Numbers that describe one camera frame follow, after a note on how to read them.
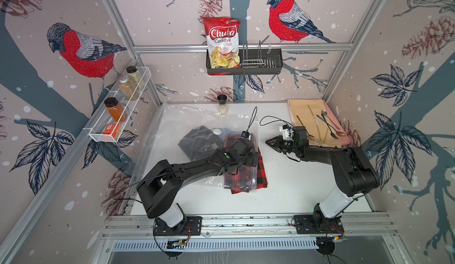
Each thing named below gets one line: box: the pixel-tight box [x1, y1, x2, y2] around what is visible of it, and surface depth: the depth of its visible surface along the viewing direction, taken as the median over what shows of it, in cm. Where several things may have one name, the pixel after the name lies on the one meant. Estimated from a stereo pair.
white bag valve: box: [212, 127, 223, 136], surface depth 103 cm
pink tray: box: [310, 98, 351, 146], surface depth 109 cm
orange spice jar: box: [104, 97, 127, 122], surface depth 68 cm
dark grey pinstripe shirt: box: [177, 125, 226, 162], surface depth 97 cm
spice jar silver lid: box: [117, 74, 139, 101], surface depth 77 cm
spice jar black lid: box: [125, 65, 138, 74], surface depth 81 cm
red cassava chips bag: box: [202, 16, 242, 76], surface depth 84 cm
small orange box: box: [103, 123, 121, 138], surface depth 68 cm
